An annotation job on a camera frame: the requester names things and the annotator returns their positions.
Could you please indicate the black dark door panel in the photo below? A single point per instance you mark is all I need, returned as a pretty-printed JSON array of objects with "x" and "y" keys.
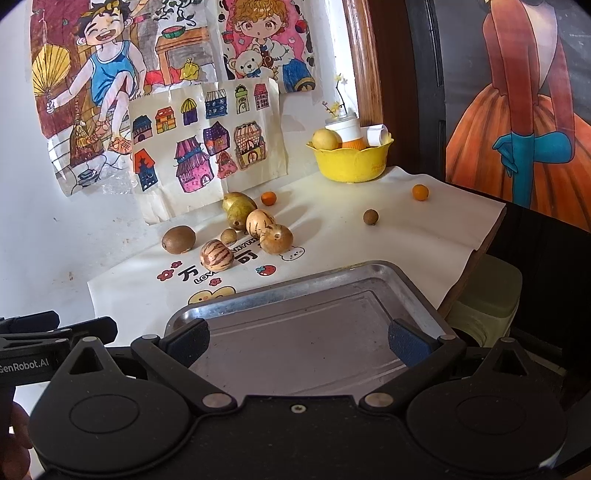
[{"x": 429, "y": 70}]

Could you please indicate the white rolled paper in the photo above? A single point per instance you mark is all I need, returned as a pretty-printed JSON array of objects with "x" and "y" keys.
[{"x": 377, "y": 135}]

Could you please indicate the small brown longan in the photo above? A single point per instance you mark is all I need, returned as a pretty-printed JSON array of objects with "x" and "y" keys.
[
  {"x": 228, "y": 236},
  {"x": 371, "y": 217}
]

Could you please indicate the yellow flower twig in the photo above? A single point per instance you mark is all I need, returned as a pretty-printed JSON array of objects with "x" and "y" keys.
[{"x": 337, "y": 109}]

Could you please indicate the green plastic stool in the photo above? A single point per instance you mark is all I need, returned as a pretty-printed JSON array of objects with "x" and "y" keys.
[{"x": 487, "y": 306}]

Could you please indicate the striped pepino melon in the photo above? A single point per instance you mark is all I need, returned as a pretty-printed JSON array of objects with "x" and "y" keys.
[
  {"x": 257, "y": 221},
  {"x": 215, "y": 256}
]

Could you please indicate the orange dress lady poster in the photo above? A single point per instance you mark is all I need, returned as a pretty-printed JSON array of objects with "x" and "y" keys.
[{"x": 520, "y": 139}]

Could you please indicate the yellow plastic bowl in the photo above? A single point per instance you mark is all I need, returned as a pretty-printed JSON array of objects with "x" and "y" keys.
[{"x": 347, "y": 165}]

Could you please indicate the white orange jar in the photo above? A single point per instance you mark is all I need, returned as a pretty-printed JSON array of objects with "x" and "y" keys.
[{"x": 349, "y": 130}]

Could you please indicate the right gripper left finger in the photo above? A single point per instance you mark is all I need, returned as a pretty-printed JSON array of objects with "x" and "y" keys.
[{"x": 168, "y": 360}]

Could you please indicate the boy with fan drawing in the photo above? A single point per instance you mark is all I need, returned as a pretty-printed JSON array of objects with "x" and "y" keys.
[{"x": 91, "y": 59}]

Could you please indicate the metal baking tray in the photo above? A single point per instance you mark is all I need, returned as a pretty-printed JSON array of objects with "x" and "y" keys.
[{"x": 324, "y": 334}]

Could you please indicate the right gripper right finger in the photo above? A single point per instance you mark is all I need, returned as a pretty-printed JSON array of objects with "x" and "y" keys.
[{"x": 427, "y": 360}]

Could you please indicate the brown wooden door frame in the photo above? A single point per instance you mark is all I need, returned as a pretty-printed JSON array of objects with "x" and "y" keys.
[{"x": 374, "y": 29}]

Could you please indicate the person's left hand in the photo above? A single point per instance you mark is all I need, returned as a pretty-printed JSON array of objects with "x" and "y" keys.
[{"x": 15, "y": 462}]

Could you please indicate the small orange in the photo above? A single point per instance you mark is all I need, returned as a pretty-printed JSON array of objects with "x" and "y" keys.
[
  {"x": 268, "y": 198},
  {"x": 420, "y": 192}
]

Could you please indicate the brown kiwi fruit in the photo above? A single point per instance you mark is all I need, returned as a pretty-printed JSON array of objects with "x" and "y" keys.
[{"x": 178, "y": 240}]

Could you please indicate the green yellow pear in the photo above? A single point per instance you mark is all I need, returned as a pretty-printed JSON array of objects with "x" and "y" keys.
[{"x": 233, "y": 200}]

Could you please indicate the girl with bear drawing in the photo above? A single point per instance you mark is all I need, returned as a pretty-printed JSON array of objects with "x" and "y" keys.
[{"x": 267, "y": 38}]

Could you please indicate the brown round pear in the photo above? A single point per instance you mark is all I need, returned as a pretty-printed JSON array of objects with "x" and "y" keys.
[{"x": 276, "y": 239}]

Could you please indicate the white printed table mat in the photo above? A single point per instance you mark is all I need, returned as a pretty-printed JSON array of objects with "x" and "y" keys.
[{"x": 430, "y": 241}]

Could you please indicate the colourful houses drawing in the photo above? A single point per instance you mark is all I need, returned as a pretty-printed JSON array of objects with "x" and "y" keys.
[{"x": 192, "y": 145}]

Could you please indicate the yellow fruit in bowl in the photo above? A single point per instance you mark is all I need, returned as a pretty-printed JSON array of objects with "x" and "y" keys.
[{"x": 325, "y": 139}]

